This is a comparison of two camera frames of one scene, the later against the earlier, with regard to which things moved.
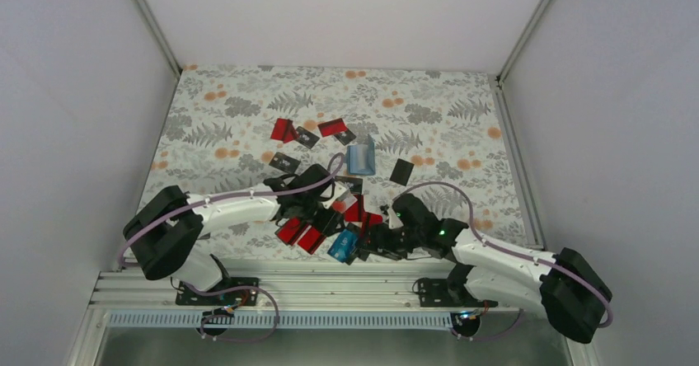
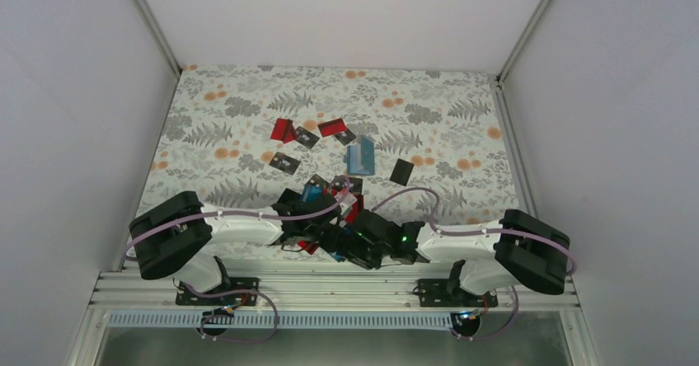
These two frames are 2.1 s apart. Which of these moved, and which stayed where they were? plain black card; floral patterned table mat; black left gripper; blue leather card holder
Moved: black left gripper
Stayed: plain black card; floral patterned table mat; blue leather card holder
